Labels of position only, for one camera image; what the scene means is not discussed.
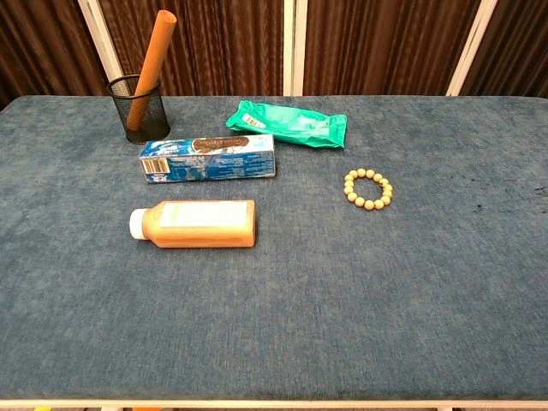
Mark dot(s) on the blue cookie box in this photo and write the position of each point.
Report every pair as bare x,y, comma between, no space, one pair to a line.
214,167

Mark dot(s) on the orange drink bottle white cap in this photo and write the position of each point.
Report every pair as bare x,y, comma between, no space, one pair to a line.
201,235

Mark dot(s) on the green plastic snack packet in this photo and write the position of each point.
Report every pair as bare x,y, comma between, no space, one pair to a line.
291,124

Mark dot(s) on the blue table cloth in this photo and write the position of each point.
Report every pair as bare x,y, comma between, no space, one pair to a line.
299,299

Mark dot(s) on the black mesh pen holder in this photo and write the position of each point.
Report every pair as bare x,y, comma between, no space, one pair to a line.
150,124

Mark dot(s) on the brown pleated curtain panel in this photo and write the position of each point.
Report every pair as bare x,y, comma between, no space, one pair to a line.
38,43
377,43
518,43
214,43

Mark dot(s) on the orange stick in cup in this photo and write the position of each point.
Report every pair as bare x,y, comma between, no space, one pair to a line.
154,55

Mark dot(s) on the white partition frame post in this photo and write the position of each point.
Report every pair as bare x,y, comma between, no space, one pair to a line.
100,38
295,47
471,43

